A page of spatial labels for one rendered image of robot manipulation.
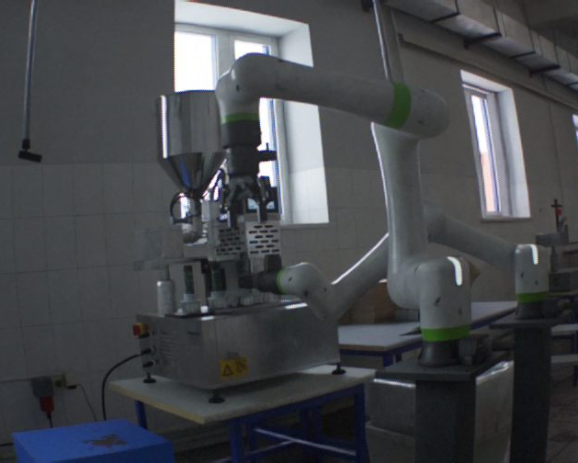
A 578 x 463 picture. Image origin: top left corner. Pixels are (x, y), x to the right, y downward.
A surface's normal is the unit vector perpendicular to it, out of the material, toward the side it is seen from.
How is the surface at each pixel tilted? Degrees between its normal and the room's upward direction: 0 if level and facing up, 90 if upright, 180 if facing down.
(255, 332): 90
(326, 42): 90
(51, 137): 90
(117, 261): 90
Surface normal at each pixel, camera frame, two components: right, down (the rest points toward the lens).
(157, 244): -0.78, 0.05
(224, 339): 0.62, -0.06
